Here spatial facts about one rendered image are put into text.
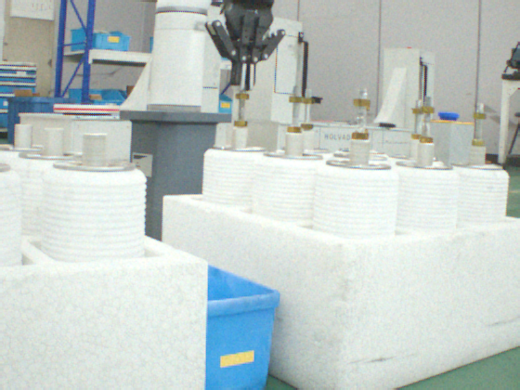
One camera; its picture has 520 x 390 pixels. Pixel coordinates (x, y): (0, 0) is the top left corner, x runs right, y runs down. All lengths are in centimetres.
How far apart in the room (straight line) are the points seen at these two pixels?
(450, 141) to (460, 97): 537
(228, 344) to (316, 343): 10
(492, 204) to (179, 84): 55
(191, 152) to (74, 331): 65
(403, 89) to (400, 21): 259
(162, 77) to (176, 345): 66
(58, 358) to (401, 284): 39
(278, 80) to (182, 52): 232
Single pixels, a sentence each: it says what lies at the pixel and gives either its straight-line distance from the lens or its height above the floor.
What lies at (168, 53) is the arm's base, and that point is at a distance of 116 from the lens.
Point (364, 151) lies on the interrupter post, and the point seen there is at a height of 27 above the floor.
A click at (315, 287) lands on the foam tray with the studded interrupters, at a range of 73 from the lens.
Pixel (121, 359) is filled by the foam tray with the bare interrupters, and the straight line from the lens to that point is 57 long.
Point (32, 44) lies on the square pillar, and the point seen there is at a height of 94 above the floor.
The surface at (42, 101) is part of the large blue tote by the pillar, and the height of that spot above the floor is 33.
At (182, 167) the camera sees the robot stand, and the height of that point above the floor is 21.
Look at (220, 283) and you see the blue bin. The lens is 81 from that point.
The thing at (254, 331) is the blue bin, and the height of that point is 8.
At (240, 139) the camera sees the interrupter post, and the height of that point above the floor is 27.
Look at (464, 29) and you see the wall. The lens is 658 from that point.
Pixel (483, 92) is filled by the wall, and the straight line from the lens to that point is 641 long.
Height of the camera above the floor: 30
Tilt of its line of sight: 6 degrees down
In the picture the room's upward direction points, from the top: 3 degrees clockwise
